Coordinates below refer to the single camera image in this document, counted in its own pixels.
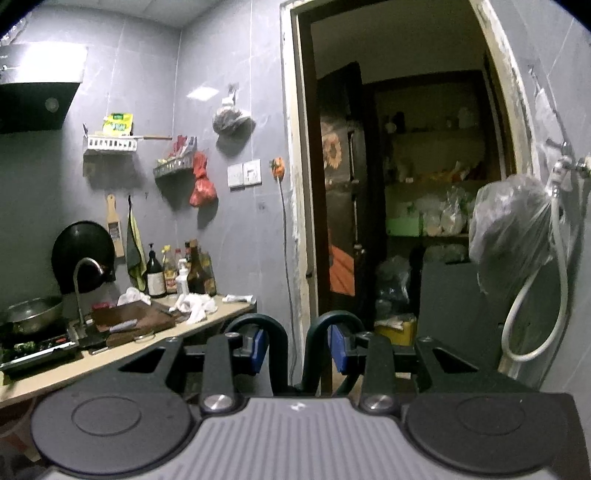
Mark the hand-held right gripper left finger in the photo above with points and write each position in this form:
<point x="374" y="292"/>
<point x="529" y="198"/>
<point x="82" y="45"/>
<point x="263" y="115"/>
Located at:
<point x="258" y="350"/>

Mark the storage shelf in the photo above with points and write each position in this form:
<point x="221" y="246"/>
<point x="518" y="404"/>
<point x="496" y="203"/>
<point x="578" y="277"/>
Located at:
<point x="415" y="138"/>

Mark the dark plastic bag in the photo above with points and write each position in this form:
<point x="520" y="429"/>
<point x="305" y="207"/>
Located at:
<point x="392" y="281"/>

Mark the black table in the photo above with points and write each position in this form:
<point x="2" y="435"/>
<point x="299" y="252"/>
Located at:
<point x="452" y="314"/>

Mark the wooden grater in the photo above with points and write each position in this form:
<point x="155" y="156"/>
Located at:
<point x="114" y="226"/>

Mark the yellow bin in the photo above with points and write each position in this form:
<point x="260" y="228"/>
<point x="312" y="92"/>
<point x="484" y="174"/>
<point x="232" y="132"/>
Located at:
<point x="401" y="334"/>

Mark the white tube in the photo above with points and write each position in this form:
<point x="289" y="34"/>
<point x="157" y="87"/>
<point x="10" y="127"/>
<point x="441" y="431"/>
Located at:
<point x="238" y="299"/>

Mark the green box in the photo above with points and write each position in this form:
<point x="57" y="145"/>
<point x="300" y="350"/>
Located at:
<point x="404" y="226"/>

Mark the row of condiment bottles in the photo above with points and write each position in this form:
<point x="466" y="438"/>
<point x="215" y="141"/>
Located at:
<point x="156" y="281"/>

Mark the metal faucet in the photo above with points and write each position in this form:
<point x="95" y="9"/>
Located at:
<point x="77" y="300"/>

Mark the orange printed poster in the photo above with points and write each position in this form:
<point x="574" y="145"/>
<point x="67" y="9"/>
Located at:
<point x="341" y="277"/>

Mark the red packets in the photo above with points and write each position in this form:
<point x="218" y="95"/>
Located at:
<point x="182" y="147"/>

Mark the clear plastic bag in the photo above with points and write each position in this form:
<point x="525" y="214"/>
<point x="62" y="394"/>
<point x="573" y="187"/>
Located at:
<point x="508" y="230"/>

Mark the white wall rack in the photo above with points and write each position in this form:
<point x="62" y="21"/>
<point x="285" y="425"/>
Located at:
<point x="111" y="144"/>

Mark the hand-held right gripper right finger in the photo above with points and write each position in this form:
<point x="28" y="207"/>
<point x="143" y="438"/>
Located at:
<point x="336" y="350"/>

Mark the green cloth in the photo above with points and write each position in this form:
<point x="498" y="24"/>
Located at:
<point x="135" y="249"/>

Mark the orange wall hook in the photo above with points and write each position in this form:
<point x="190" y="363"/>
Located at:
<point x="277" y="167"/>

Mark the hanging grey bag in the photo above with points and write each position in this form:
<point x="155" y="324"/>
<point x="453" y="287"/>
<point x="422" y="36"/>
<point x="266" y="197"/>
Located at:
<point x="231" y="120"/>

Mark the metal bowl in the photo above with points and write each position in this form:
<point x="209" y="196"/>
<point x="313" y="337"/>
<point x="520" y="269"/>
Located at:
<point x="32" y="316"/>

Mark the white door frame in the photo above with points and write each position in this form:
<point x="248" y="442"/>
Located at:
<point x="295" y="138"/>

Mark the metal wall tap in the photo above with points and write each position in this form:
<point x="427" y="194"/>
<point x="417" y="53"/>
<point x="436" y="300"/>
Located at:
<point x="563" y="166"/>

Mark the black range hood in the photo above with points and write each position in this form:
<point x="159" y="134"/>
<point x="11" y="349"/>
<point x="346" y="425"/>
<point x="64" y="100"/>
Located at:
<point x="32" y="106"/>

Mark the black wok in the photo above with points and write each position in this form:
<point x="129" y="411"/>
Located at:
<point x="69" y="254"/>

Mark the yellow green packet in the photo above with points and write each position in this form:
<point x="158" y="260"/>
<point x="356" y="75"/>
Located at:
<point x="117" y="124"/>

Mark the wooden cutting board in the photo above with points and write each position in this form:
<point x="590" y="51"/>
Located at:
<point x="138" y="314"/>

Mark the white wall switch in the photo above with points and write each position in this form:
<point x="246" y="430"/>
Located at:
<point x="244" y="174"/>

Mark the wooden stick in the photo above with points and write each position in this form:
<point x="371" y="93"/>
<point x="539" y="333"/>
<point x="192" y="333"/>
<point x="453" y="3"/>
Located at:
<point x="157" y="137"/>

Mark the grey wall rack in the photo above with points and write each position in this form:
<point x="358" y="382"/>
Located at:
<point x="173" y="167"/>

